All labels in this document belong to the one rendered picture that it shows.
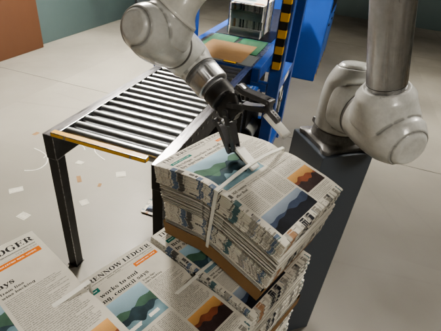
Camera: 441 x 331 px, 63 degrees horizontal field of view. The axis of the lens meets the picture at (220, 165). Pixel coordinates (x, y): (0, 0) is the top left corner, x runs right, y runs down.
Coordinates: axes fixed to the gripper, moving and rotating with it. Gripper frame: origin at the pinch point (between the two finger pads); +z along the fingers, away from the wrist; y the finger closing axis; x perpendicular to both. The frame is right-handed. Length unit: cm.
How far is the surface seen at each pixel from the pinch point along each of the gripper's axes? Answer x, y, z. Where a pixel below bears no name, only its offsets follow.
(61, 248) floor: 6, 154, -45
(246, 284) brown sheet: 13.7, 21.6, 21.5
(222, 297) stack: 17.8, 27.4, 20.3
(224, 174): 7.6, 8.9, -2.2
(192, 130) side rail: -41, 60, -38
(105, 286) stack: 37, 36, 0
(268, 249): 13.8, 6.5, 17.6
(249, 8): -195, 81, -125
